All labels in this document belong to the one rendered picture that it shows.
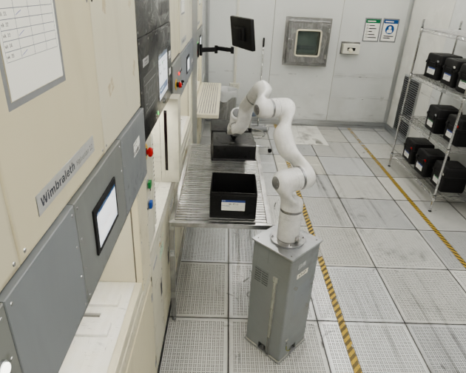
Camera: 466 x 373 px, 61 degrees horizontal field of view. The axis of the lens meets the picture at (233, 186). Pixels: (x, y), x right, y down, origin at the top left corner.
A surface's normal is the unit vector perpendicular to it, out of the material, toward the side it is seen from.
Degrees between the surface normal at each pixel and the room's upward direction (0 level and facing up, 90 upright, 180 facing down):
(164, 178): 90
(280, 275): 90
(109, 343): 0
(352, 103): 90
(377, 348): 0
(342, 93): 90
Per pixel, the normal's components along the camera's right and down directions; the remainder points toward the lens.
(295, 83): 0.01, 0.44
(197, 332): 0.04, -0.90
